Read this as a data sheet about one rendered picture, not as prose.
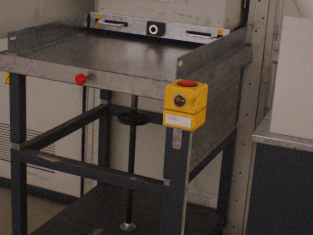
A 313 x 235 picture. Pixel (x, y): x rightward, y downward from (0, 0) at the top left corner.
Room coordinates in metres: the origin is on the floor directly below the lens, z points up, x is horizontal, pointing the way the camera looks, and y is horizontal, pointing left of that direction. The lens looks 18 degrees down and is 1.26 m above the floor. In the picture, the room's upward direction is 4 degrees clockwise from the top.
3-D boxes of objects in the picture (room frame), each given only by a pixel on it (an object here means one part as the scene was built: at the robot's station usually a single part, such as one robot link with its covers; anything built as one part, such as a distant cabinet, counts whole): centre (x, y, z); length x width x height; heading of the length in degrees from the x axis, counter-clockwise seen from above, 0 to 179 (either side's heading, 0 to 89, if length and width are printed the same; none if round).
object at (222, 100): (1.99, 0.08, 0.46); 0.64 x 0.58 x 0.66; 157
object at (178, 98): (1.31, -0.05, 0.87); 0.03 x 0.01 x 0.03; 67
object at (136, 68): (1.99, 0.08, 0.82); 0.68 x 0.62 x 0.06; 157
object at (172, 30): (2.15, 0.01, 0.89); 0.54 x 0.05 x 0.06; 67
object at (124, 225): (1.99, 0.08, 0.18); 0.06 x 0.06 x 0.02
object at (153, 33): (2.11, 0.03, 0.90); 0.06 x 0.03 x 0.05; 67
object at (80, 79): (1.66, 0.22, 0.82); 0.04 x 0.03 x 0.03; 157
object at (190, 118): (1.36, -0.06, 0.85); 0.08 x 0.08 x 0.10; 67
